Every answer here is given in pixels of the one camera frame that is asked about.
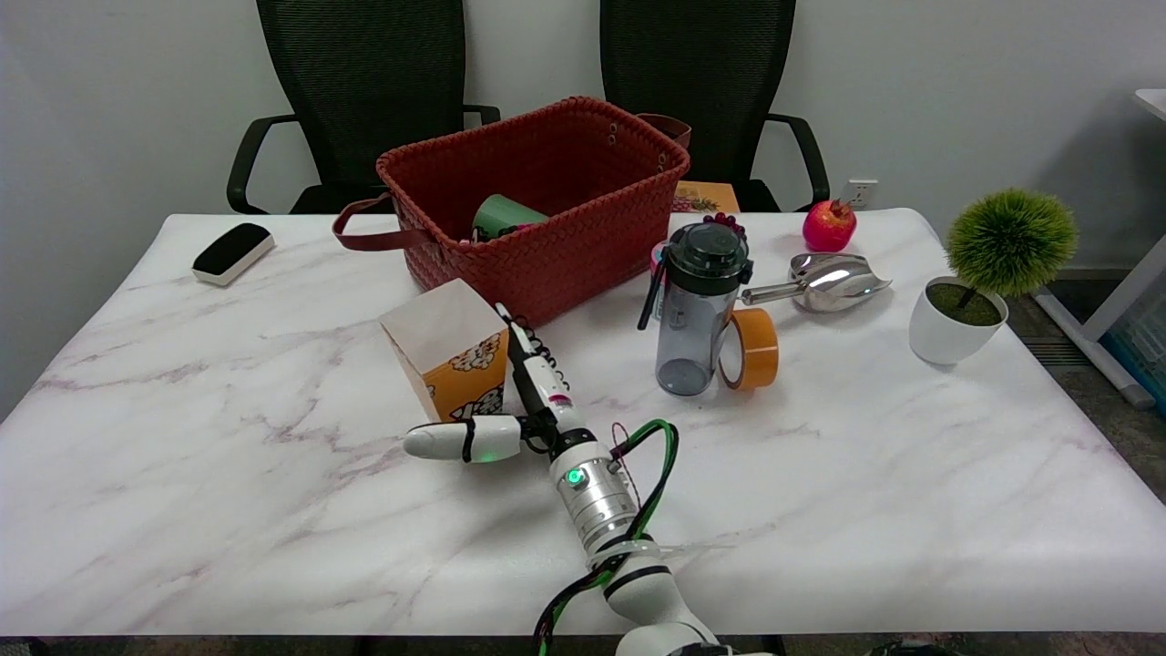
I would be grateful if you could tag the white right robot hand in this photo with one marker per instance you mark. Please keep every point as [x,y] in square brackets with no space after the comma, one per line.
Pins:
[551,392]

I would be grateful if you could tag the orange white popcorn box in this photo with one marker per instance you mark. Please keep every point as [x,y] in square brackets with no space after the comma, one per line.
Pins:
[446,337]

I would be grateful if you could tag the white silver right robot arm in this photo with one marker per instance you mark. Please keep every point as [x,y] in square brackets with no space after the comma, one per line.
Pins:
[601,501]

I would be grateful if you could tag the flat orange printed box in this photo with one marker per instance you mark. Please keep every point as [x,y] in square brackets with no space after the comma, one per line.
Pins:
[706,196]

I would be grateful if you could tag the red woven basket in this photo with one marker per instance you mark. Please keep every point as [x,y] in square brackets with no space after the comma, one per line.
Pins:
[556,246]

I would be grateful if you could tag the grey bottle with black lid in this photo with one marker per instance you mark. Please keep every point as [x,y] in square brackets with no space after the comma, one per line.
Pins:
[697,310]

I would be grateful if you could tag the small pink blue object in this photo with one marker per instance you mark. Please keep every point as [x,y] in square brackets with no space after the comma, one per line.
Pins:
[658,255]

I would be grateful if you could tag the green plastic cup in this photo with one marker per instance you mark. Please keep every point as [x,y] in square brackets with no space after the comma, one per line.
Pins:
[501,217]

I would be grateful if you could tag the orange tape roll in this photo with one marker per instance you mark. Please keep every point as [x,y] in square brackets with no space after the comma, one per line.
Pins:
[763,351]

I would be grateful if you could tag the dark red grape bunch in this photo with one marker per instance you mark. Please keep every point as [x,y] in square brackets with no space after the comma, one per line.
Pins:
[727,221]

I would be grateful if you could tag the shiny metal scoop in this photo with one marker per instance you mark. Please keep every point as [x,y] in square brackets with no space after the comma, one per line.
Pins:
[833,282]

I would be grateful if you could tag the red pomegranate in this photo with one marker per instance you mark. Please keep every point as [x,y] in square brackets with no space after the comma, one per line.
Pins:
[829,228]

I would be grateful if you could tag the black white board eraser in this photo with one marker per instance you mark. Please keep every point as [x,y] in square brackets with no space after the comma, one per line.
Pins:
[232,251]

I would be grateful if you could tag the black mesh office chair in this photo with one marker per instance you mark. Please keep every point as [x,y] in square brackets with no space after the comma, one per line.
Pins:
[364,82]
[692,64]

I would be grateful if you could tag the green ball plant white pot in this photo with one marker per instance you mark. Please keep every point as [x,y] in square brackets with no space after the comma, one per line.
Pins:
[1007,241]

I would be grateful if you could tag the white wall socket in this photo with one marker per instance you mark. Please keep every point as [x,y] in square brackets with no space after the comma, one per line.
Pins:
[862,193]

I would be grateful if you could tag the white desk frame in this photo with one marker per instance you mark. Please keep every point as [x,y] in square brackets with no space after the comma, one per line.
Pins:
[1125,287]

